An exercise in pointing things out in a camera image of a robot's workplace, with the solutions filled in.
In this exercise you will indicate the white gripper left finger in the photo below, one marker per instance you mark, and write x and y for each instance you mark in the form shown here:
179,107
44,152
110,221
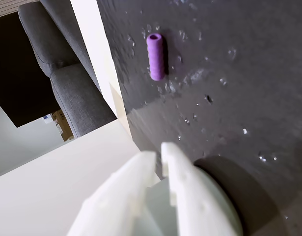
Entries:
121,196

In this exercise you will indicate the grey fabric sofa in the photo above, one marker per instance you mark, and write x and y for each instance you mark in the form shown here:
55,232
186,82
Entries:
64,73

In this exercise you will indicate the black table mat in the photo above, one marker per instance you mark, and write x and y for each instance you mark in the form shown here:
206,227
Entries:
227,86

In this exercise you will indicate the purple ribbed pen grip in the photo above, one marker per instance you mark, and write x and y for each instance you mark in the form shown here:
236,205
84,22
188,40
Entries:
156,57

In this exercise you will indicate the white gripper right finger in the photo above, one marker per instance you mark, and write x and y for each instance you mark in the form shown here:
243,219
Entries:
195,196

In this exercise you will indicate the dark low table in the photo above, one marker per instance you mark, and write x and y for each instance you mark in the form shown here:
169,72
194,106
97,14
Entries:
15,73

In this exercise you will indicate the brown cardboard box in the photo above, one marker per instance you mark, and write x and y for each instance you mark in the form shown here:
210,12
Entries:
63,125

